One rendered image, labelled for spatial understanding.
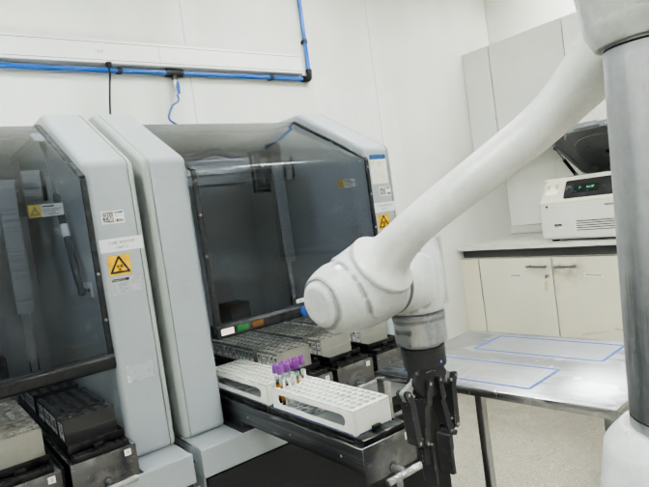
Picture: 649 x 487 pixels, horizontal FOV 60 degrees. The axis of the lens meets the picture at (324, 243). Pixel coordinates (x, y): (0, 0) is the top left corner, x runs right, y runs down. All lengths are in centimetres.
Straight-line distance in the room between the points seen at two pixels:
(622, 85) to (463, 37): 367
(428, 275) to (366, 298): 16
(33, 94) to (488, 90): 275
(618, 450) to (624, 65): 37
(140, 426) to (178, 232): 47
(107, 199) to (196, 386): 51
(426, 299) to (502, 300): 283
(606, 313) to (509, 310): 61
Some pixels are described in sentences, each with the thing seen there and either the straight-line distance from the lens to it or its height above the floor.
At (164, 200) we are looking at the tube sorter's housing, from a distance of 143.
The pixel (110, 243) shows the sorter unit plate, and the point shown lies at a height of 124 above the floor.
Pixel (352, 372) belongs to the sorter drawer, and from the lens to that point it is 164.
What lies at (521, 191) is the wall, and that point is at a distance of 429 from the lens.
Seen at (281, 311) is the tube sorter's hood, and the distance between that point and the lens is 156.
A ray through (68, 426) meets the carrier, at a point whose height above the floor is 87.
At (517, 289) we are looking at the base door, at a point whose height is 62.
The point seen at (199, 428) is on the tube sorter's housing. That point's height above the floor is 75.
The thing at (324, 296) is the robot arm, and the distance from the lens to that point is 76.
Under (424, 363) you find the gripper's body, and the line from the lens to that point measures 96.
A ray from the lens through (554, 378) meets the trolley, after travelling 135.
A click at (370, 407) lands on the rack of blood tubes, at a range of 114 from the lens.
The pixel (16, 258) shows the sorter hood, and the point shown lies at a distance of 133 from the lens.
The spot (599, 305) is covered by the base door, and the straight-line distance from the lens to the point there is 342.
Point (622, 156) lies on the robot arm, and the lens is 60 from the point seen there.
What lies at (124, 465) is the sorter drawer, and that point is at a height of 77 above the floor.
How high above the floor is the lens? 124
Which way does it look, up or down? 3 degrees down
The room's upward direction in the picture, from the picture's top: 8 degrees counter-clockwise
